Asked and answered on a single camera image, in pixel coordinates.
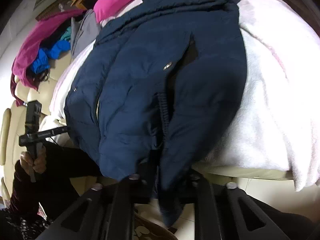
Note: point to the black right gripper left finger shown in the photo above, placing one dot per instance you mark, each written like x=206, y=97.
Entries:
x=106, y=213

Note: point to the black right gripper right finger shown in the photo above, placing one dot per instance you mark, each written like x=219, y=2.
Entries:
x=227, y=212

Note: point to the navy blue padded jacket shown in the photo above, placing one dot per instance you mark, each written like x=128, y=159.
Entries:
x=164, y=81

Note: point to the person's left hand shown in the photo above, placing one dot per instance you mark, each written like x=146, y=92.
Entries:
x=38, y=165

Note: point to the beige leather sofa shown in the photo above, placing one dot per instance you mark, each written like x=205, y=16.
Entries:
x=14, y=119

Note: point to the blue garment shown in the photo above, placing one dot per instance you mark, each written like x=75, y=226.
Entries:
x=41, y=63

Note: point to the white fleece blanket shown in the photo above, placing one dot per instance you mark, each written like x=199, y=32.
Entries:
x=277, y=125

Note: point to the teal garment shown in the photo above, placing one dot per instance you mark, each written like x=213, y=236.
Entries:
x=66, y=35

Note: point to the magenta velvet garment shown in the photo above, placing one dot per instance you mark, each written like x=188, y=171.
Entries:
x=28, y=52

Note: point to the grey garment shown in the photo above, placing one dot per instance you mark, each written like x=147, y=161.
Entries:
x=84, y=30

